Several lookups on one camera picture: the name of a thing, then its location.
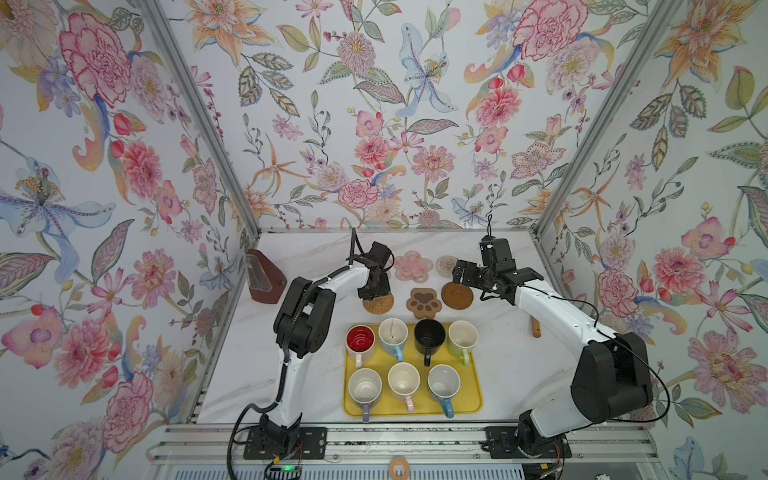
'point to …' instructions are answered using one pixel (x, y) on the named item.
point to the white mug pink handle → (404, 380)
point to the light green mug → (462, 339)
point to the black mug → (429, 335)
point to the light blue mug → (392, 334)
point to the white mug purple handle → (364, 387)
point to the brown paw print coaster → (423, 302)
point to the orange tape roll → (396, 461)
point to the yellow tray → (468, 401)
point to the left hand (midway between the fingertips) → (386, 292)
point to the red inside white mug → (360, 339)
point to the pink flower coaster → (412, 266)
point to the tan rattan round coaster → (379, 305)
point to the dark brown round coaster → (457, 296)
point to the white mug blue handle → (444, 383)
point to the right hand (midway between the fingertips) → (466, 271)
